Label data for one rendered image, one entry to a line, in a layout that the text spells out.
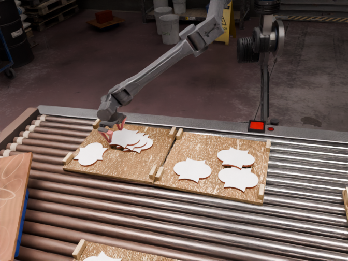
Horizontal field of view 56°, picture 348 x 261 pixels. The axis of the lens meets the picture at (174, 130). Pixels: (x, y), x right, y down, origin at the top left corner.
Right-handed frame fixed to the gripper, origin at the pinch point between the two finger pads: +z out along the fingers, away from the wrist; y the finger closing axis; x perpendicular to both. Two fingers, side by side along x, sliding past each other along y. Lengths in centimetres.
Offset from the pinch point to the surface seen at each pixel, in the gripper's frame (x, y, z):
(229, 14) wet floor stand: 40, 356, 54
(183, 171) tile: -37.6, -10.5, 1.6
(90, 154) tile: 4.9, -13.2, 2.5
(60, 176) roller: 11.2, -26.9, 5.4
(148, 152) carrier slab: -18.4, -3.0, 2.9
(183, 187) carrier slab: -40.4, -17.7, 2.6
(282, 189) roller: -75, -5, 4
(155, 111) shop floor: 64, 158, 97
